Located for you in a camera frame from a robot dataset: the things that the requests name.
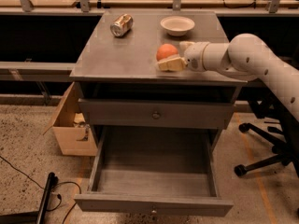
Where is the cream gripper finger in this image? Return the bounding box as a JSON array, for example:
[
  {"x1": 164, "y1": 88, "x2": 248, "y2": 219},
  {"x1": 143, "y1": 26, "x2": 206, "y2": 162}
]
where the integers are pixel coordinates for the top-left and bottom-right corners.
[
  {"x1": 158, "y1": 57, "x2": 186, "y2": 72},
  {"x1": 179, "y1": 41, "x2": 194, "y2": 51}
]

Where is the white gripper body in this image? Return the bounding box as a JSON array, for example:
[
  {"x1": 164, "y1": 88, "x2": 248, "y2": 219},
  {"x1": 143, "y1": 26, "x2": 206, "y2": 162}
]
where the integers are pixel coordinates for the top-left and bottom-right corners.
[{"x1": 184, "y1": 42, "x2": 209, "y2": 72}]

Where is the orange ball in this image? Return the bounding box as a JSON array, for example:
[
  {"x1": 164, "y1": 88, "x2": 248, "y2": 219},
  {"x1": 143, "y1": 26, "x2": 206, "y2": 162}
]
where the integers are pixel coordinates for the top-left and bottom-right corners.
[{"x1": 156, "y1": 44, "x2": 178, "y2": 61}]

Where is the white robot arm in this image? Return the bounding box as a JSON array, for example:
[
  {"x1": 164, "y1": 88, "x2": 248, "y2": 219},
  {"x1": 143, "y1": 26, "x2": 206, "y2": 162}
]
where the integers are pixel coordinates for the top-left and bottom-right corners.
[{"x1": 156, "y1": 34, "x2": 299, "y2": 119}]

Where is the upper grey drawer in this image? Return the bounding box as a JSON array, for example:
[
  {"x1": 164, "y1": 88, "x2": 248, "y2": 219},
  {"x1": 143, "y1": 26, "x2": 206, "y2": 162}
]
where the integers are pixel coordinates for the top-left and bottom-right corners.
[{"x1": 78, "y1": 99, "x2": 234, "y2": 129}]

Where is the grey wooden drawer cabinet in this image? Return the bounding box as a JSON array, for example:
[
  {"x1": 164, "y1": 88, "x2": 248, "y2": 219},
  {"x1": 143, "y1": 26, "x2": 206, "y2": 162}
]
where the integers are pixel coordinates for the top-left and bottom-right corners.
[{"x1": 71, "y1": 9, "x2": 243, "y2": 145}]

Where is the silver orange soda can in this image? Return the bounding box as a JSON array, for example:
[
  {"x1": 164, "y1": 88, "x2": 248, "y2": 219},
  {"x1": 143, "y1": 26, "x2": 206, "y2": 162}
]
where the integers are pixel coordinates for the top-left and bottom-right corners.
[{"x1": 110, "y1": 14, "x2": 134, "y2": 37}]

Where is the open lower grey drawer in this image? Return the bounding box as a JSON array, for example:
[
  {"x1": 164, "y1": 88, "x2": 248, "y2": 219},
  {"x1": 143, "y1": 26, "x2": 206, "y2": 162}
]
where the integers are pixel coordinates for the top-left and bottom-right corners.
[{"x1": 75, "y1": 126, "x2": 233, "y2": 217}]

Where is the white bowl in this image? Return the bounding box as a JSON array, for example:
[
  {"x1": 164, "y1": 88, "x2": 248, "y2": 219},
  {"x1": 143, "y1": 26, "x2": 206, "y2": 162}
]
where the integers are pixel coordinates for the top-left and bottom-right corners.
[{"x1": 160, "y1": 16, "x2": 195, "y2": 36}]

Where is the black office chair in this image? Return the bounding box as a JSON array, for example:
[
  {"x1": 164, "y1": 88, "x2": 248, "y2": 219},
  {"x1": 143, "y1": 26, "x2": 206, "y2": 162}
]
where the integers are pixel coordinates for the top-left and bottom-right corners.
[{"x1": 235, "y1": 91, "x2": 299, "y2": 176}]

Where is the cardboard box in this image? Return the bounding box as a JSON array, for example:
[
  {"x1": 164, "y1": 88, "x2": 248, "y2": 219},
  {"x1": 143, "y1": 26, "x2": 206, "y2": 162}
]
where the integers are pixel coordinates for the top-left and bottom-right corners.
[{"x1": 44, "y1": 83, "x2": 97, "y2": 156}]

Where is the black floor stand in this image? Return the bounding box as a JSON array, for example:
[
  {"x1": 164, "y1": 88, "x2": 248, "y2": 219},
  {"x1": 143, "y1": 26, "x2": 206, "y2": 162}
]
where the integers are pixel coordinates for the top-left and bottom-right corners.
[{"x1": 0, "y1": 173, "x2": 58, "y2": 224}]

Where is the black floor cable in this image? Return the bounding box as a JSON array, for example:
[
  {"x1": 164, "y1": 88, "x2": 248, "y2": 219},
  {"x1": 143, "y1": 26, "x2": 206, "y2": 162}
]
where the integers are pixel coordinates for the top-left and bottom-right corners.
[{"x1": 0, "y1": 154, "x2": 82, "y2": 224}]

